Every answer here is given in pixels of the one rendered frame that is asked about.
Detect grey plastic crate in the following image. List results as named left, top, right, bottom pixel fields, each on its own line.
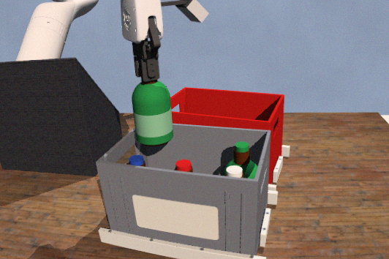
left=96, top=124, right=271, bottom=256

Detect red bottle with pink label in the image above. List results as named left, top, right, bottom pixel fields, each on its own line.
left=175, top=159, right=193, bottom=172

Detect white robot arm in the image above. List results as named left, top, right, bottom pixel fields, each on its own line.
left=16, top=0, right=209, bottom=61

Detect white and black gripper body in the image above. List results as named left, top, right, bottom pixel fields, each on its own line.
left=121, top=0, right=163, bottom=44

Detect red crate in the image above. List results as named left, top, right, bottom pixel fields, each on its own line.
left=170, top=87, right=284, bottom=184

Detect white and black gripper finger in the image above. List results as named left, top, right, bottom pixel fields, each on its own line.
left=140, top=15, right=161, bottom=82
left=132, top=42, right=143, bottom=78

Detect green bottle with light green label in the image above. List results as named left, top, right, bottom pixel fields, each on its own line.
left=132, top=69, right=173, bottom=146

